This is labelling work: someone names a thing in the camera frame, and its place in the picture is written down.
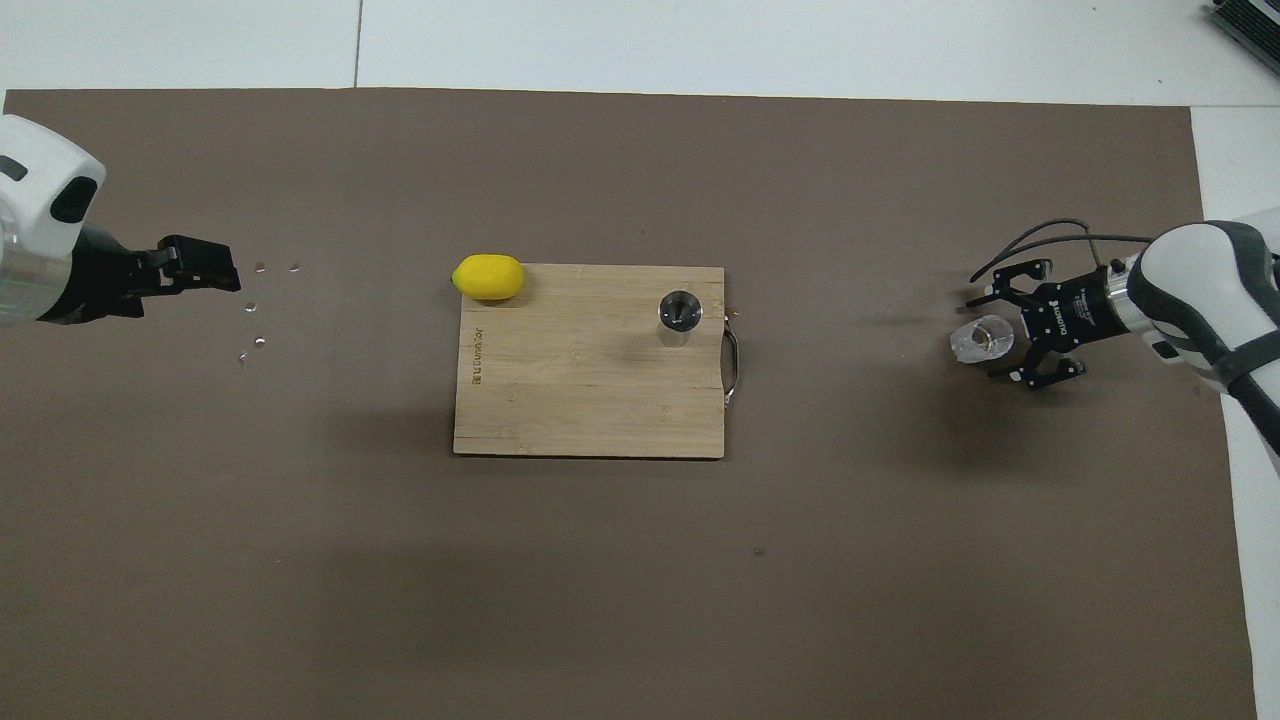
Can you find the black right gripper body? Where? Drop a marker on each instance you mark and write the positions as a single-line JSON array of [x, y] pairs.
[[1075, 310]]

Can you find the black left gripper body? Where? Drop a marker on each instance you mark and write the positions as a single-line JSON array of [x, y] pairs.
[[100, 285]]

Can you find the clear glass cup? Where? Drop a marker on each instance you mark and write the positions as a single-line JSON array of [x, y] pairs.
[[975, 345]]

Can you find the steel jigger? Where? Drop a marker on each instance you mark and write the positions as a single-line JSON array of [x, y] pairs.
[[680, 310]]

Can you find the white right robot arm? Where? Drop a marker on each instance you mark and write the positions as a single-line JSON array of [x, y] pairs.
[[1220, 290]]

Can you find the yellow lemon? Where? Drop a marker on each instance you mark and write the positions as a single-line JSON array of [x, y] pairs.
[[488, 278]]

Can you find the grey ribbed metal object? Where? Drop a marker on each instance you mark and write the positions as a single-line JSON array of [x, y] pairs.
[[1250, 18]]

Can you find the wooden cutting board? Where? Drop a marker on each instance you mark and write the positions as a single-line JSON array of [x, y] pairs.
[[580, 380]]

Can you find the brown table mat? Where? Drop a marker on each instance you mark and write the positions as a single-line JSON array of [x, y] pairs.
[[640, 600]]

